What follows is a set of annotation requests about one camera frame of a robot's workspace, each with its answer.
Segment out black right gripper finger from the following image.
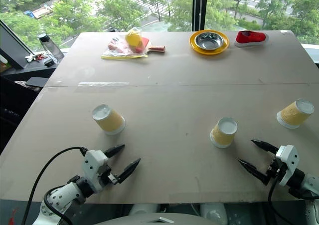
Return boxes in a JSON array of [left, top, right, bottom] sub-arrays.
[[251, 139, 280, 155], [237, 159, 271, 186]]

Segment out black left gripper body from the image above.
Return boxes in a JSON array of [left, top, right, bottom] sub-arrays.
[[99, 165, 120, 186]]

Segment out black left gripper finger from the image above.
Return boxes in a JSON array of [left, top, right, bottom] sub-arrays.
[[103, 144, 126, 159], [117, 158, 142, 185]]

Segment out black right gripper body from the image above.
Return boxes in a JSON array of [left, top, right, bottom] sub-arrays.
[[265, 157, 288, 184]]

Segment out yellow ribbed paper cup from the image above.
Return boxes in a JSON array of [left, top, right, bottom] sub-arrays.
[[276, 98, 316, 130], [91, 104, 126, 136], [210, 117, 239, 149]]

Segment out white rounded shape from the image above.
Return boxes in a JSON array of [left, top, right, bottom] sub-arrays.
[[129, 203, 160, 217], [198, 203, 229, 225]]

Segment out grey rounded robot torso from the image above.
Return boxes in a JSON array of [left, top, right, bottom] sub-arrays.
[[94, 212, 213, 225]]

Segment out clear tape strip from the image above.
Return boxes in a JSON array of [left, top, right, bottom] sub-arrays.
[[77, 81, 131, 87]]

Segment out clear plastic bag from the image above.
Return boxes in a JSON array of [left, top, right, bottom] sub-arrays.
[[100, 27, 151, 60]]

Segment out dark flat tablet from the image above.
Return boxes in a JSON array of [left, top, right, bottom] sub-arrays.
[[25, 76, 50, 88]]

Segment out red table tennis paddle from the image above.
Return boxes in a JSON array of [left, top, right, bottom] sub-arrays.
[[134, 36, 166, 54]]

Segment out red slip-on shoe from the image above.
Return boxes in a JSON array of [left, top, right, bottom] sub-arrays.
[[234, 30, 270, 48]]

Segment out black side desk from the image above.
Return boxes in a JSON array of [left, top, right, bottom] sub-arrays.
[[0, 47, 72, 156]]

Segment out yellow object in bag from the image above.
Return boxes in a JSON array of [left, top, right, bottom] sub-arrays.
[[124, 31, 144, 49]]

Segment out stainless steel bowl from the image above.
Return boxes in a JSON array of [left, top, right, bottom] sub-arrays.
[[194, 31, 225, 51]]

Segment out clear black-capped water bottle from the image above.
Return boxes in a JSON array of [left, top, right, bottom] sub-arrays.
[[37, 33, 65, 61]]

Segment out yellow round plate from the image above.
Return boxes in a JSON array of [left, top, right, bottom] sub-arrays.
[[189, 29, 230, 56]]

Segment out dark monitor panel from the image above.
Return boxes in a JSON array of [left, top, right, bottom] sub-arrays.
[[0, 18, 33, 70]]

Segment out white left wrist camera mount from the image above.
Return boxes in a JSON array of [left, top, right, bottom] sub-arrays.
[[81, 149, 109, 194]]

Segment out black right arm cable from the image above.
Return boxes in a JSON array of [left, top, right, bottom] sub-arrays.
[[267, 169, 290, 225]]

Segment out long black left arm cable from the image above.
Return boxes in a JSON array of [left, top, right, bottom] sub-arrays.
[[21, 146, 88, 225]]

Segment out short black left arm cable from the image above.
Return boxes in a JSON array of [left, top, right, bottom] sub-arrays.
[[43, 186, 73, 225]]

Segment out dark window frame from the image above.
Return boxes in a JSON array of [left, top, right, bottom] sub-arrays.
[[192, 0, 319, 32]]

